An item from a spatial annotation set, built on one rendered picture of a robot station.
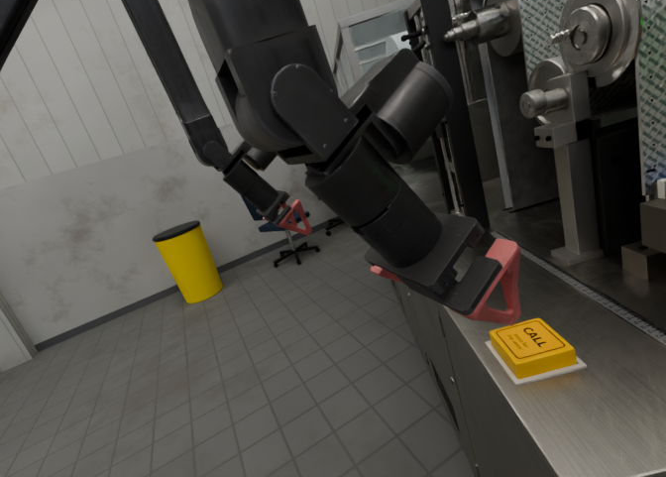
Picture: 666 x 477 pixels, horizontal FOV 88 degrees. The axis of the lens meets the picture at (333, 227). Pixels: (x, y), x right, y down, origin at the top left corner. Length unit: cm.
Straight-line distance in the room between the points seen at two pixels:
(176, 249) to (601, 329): 340
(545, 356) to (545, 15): 60
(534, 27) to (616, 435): 65
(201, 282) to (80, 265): 132
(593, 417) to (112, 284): 431
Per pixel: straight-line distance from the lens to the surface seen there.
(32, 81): 451
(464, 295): 27
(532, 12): 83
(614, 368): 52
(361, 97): 25
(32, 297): 463
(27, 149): 446
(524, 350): 50
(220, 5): 23
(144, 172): 427
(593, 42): 63
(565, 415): 47
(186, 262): 366
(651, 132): 64
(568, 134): 66
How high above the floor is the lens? 124
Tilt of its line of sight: 16 degrees down
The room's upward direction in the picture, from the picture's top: 18 degrees counter-clockwise
